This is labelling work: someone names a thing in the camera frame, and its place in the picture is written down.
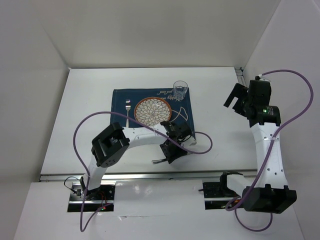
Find silver table knife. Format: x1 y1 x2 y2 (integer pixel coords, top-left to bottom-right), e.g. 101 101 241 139
151 158 168 165

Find floral ceramic plate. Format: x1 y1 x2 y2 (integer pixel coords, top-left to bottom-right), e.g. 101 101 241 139
134 97 172 127

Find clear drinking glass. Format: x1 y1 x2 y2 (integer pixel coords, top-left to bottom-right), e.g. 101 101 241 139
173 80 189 101

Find silver fork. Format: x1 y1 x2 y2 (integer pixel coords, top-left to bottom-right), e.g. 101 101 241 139
125 99 131 128

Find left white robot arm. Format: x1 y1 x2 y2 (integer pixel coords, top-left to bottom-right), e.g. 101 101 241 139
80 121 197 200

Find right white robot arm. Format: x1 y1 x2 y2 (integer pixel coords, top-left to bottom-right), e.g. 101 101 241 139
218 80 297 214

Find right side aluminium rail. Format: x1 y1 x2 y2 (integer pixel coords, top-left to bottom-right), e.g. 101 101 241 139
234 67 247 86

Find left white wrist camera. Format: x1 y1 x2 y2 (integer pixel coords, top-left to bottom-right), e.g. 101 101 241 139
180 135 197 148

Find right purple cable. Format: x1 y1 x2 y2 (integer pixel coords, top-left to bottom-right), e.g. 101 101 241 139
224 69 315 232

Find purple cable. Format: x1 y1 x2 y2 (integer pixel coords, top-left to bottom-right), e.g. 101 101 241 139
72 111 214 233
224 69 315 232

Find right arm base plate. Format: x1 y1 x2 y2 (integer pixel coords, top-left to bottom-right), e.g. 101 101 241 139
198 182 237 210

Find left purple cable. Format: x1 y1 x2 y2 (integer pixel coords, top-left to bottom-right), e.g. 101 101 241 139
72 111 214 233

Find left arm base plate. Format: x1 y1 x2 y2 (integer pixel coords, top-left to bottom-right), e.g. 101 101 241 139
63 176 116 213

